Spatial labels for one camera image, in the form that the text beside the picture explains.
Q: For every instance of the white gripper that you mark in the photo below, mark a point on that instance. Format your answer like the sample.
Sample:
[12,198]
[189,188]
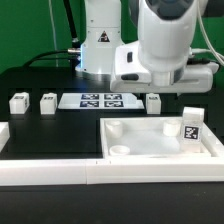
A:
[130,75]

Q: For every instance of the white U-shaped obstacle fence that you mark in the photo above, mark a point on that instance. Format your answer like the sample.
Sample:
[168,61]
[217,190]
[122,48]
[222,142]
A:
[110,170]

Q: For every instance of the white square table top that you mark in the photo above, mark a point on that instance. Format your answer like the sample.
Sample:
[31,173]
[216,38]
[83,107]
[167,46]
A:
[152,137]

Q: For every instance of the white marker sheet with tags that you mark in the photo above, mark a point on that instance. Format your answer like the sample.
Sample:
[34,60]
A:
[99,101]

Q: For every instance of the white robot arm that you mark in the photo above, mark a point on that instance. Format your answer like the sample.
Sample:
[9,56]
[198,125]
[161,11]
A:
[165,30]

